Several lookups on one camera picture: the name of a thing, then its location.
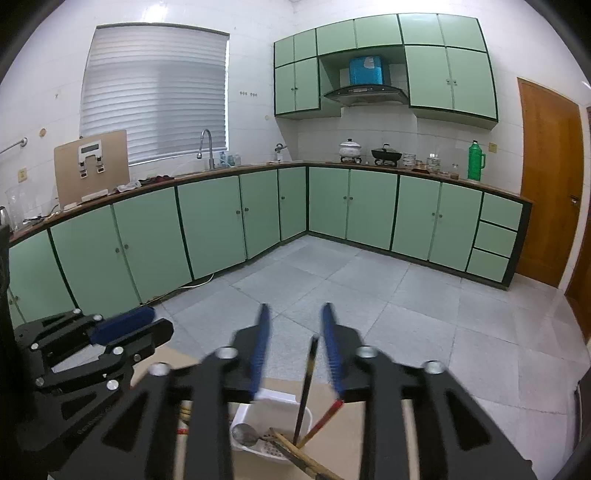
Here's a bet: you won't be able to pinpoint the electric kettle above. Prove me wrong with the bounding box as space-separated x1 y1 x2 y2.
0 206 10 225

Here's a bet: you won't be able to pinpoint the white cooking pot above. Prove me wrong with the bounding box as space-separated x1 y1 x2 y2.
339 138 362 164

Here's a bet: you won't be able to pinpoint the wooden door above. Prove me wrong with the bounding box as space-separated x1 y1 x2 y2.
565 106 590 344
517 79 584 287

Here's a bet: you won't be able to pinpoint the silver metal spoon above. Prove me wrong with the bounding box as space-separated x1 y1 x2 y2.
230 423 273 448

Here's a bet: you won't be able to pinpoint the chrome kitchen faucet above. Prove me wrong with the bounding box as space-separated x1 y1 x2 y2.
197 128 215 171

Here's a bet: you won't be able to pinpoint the glass jars on counter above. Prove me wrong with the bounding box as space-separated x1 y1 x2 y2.
402 153 460 180

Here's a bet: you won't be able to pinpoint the green lower kitchen cabinets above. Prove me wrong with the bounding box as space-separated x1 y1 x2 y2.
8 164 532 325

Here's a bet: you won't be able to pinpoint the white twin-compartment utensil holder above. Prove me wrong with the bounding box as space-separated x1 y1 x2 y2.
229 388 300 464

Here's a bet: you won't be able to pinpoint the green upper wall cabinets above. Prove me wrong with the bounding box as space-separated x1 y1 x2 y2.
273 13 499 130

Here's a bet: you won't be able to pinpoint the green thermos flask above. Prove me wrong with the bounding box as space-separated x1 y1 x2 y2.
468 140 486 181

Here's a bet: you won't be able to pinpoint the small wall tap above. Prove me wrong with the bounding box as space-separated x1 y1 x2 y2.
274 143 287 163

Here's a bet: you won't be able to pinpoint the red-tipped bamboo chopstick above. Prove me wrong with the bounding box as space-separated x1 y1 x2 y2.
179 400 192 425

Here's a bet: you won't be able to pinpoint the black appliance at right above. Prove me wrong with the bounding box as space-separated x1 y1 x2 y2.
575 370 591 445

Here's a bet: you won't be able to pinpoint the plain bamboo chopstick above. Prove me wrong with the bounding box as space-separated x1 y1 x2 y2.
269 428 334 480

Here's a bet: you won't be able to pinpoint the blue box above hood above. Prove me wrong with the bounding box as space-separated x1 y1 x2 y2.
349 56 389 85

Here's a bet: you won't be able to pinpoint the red-handled bamboo chopstick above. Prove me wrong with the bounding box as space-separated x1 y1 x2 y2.
297 399 344 449

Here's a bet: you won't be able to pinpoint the wall towel rail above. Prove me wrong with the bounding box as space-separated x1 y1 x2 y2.
0 137 28 154

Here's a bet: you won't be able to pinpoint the black wok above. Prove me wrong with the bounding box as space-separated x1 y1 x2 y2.
372 143 402 167

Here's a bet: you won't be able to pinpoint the clear glass pitcher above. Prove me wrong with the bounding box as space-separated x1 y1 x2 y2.
6 182 37 231

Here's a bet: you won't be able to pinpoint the white window blind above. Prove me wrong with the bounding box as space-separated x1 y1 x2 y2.
79 23 229 164

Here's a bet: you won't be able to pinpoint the brown board with device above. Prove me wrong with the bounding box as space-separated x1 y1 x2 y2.
54 130 130 207

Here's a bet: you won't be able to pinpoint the black range hood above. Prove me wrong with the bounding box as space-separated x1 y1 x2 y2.
325 84 410 107

